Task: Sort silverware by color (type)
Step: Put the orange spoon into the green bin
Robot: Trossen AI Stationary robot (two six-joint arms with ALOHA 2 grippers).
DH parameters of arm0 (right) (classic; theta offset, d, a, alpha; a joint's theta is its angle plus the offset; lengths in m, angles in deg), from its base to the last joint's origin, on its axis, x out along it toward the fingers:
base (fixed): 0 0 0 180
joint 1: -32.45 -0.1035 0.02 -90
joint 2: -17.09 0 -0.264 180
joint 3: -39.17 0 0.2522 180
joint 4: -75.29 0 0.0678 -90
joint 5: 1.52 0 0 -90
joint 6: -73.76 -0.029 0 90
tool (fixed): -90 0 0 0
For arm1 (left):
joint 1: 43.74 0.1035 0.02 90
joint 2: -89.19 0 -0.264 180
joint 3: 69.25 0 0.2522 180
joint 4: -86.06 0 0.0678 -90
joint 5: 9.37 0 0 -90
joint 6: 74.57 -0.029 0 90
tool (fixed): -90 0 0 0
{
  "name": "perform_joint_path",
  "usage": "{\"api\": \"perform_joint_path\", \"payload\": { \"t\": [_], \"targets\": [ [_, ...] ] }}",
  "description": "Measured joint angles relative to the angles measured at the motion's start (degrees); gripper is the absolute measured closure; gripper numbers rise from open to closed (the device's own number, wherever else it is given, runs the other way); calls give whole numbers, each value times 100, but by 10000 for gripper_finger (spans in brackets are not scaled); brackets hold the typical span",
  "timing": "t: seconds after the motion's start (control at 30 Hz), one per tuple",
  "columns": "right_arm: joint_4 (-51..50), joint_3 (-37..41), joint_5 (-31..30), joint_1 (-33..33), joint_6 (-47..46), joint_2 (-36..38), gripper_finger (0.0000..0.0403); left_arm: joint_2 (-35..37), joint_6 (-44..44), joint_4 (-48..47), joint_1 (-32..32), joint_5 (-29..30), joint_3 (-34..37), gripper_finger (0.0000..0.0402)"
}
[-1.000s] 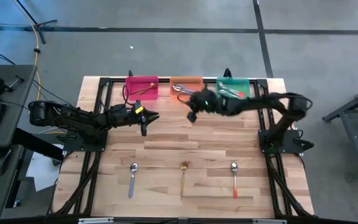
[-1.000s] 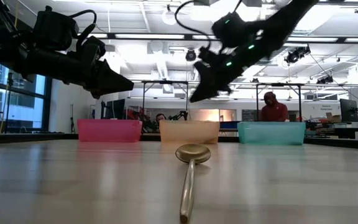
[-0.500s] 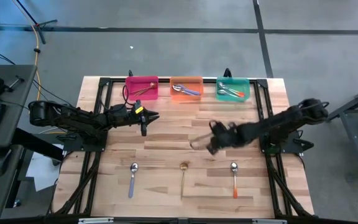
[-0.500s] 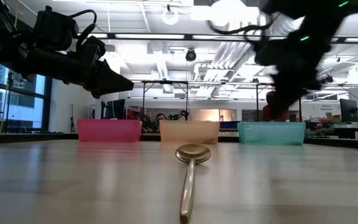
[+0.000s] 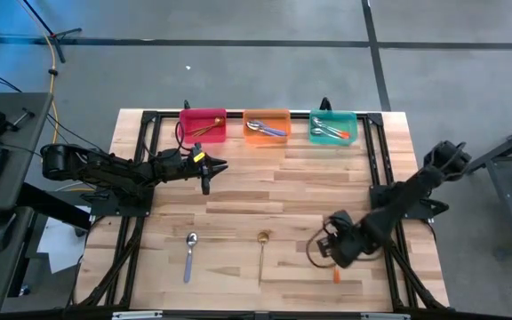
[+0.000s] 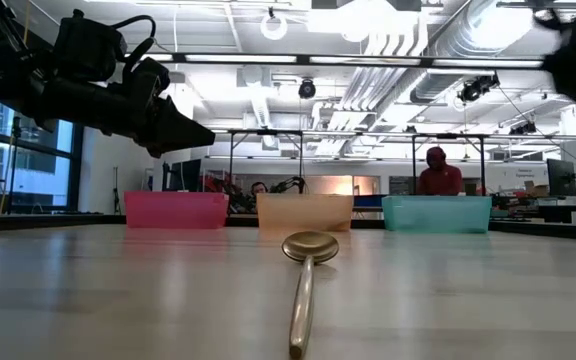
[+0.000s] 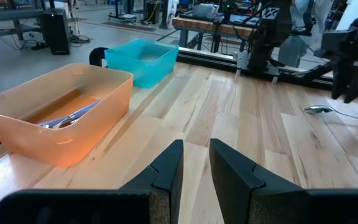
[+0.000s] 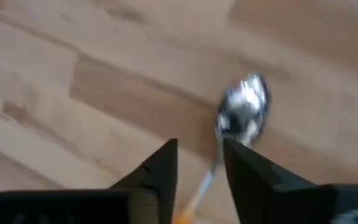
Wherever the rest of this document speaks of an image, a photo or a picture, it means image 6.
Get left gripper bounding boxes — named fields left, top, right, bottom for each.
left=37, top=79, right=217, bottom=159

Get black computer monitor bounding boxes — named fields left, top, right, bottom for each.
left=167, top=158, right=203, bottom=193
left=546, top=158, right=576, bottom=198

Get pink plastic bin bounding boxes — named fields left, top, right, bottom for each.
left=124, top=190, right=231, bottom=231

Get orange plastic bin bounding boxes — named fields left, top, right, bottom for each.
left=256, top=193, right=355, bottom=233

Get large window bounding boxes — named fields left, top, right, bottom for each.
left=0, top=89, right=85, bottom=211

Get black tripod stand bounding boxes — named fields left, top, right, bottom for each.
left=8, top=115, right=23, bottom=214

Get gold spoon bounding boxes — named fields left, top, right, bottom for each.
left=281, top=230, right=340, bottom=360

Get teal plastic bin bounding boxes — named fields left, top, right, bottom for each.
left=381, top=194, right=493, bottom=234

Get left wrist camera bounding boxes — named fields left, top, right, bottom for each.
left=128, top=56, right=172, bottom=100

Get black metal frame stand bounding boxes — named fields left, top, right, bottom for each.
left=410, top=132, right=488, bottom=196
left=227, top=128, right=305, bottom=195

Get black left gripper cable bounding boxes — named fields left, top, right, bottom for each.
left=110, top=13, right=158, bottom=81

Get black hanging camera rig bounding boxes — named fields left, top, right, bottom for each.
left=456, top=73, right=501, bottom=104
left=509, top=121, right=538, bottom=136

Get silver round air duct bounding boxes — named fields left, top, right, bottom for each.
left=410, top=0, right=559, bottom=104

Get white wall sign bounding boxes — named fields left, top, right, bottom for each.
left=512, top=164, right=539, bottom=180

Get white hanging ring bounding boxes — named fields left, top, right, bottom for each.
left=260, top=13, right=289, bottom=42

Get black overhead camera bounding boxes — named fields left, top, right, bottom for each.
left=297, top=78, right=318, bottom=100

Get black aluminium table frame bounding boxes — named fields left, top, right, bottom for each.
left=0, top=49, right=576, bottom=244

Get yellow cable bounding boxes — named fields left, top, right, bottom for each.
left=0, top=0, right=32, bottom=214

